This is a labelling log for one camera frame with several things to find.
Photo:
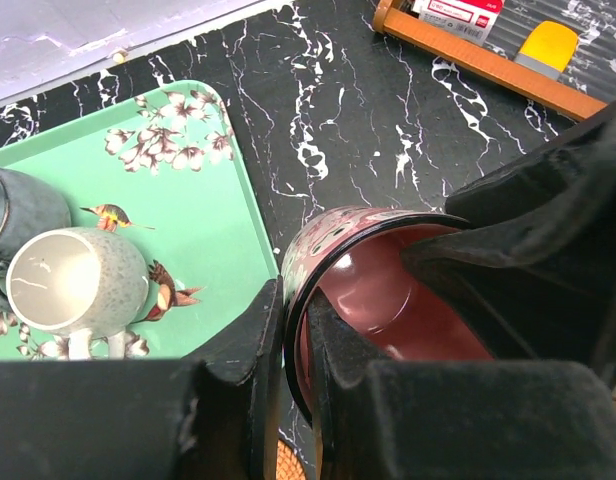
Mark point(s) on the green plastic tray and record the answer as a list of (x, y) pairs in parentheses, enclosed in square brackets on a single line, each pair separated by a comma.
[(170, 160)]

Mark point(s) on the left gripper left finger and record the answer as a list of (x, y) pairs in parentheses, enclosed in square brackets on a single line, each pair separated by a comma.
[(212, 414)]

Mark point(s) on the orange wooden shelf rack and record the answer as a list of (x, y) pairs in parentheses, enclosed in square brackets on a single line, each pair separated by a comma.
[(390, 19)]

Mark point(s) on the red white small box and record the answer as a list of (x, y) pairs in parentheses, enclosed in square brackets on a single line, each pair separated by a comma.
[(471, 20)]

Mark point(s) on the silver white mug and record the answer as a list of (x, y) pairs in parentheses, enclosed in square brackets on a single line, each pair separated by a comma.
[(81, 284)]

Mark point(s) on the dark grey mug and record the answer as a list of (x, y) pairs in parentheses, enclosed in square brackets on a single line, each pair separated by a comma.
[(28, 207)]

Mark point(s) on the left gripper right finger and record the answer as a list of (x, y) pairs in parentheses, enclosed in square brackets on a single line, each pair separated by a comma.
[(534, 278)]

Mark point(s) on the yellow small block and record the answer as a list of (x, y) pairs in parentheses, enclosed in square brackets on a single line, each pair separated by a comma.
[(548, 49)]

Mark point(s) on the maroon tall mug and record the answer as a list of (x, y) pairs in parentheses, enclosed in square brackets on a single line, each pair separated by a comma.
[(352, 255)]

